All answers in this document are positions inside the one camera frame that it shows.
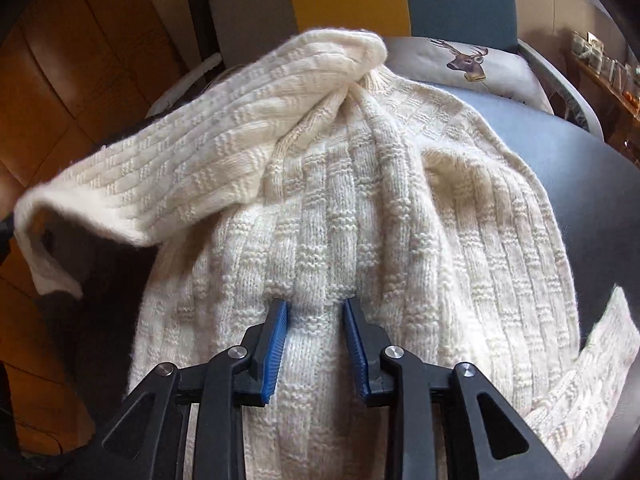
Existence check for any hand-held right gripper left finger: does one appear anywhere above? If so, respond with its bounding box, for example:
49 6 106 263
62 298 291 480

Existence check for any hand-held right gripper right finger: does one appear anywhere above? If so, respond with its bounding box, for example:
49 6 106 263
341 298 568 480

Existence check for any white knit sweater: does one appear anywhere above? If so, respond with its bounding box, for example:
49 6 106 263
14 29 640 480

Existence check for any deer print pillow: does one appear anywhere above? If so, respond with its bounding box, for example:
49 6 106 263
385 35 556 116

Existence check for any black stand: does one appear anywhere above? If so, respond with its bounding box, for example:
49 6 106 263
186 0 227 63

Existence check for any wooden shelf with clutter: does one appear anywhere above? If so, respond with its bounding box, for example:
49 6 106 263
565 30 640 166

